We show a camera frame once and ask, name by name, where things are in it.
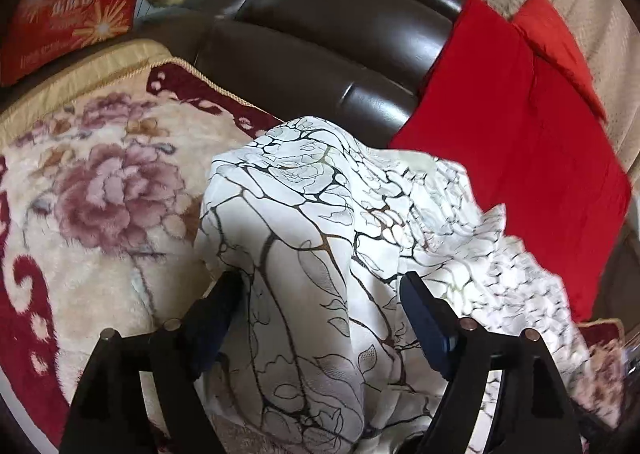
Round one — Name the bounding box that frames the red pillow with gold print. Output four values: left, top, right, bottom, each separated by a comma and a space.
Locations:
0, 0, 147, 86

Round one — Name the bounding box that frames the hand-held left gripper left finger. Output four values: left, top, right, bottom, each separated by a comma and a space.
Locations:
60, 270, 246, 454

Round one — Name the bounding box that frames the brown leather sofa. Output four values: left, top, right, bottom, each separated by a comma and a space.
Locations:
135, 0, 469, 135

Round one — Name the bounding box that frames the white garment with vein print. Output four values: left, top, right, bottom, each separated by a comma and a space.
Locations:
192, 116, 626, 454

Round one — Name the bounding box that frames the floral plush blanket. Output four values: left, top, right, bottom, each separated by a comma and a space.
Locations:
0, 39, 640, 454

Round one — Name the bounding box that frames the small red cushion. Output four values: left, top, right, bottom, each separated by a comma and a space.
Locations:
511, 0, 609, 124

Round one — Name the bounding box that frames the large red cushion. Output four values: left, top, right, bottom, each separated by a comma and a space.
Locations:
389, 0, 633, 322

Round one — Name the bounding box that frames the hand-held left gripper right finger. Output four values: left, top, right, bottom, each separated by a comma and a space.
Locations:
399, 271, 584, 454

